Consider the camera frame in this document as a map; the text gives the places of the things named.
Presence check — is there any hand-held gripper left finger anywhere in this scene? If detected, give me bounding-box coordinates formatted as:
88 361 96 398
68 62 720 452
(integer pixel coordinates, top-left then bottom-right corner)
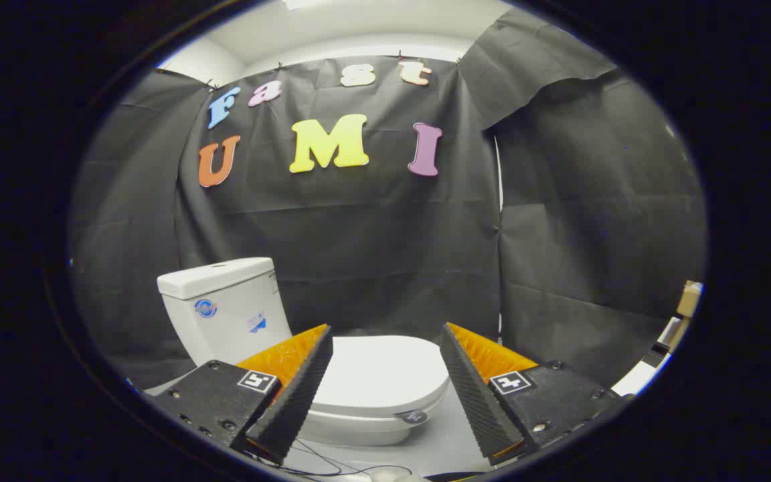
148 324 334 466

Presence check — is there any cardboard box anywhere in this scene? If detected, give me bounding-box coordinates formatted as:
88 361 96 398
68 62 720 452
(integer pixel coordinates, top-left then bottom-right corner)
677 281 703 319

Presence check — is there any black backdrop cloth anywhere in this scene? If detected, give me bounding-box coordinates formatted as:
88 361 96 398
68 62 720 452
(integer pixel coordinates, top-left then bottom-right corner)
70 8 707 392

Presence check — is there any white toilet bowl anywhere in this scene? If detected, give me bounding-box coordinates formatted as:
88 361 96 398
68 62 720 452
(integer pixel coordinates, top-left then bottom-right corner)
295 392 450 448

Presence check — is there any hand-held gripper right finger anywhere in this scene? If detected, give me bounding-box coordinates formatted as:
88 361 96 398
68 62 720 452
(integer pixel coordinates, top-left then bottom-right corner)
439 322 627 467

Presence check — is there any thin black floor cable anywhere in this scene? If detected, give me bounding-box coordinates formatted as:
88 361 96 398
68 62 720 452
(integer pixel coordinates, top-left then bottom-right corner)
252 438 413 477

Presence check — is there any white toilet tank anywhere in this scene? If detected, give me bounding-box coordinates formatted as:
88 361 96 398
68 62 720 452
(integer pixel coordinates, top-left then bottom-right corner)
157 257 294 368

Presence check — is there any white toilet lid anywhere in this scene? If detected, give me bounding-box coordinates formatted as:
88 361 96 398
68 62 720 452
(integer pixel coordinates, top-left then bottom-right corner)
310 335 451 425

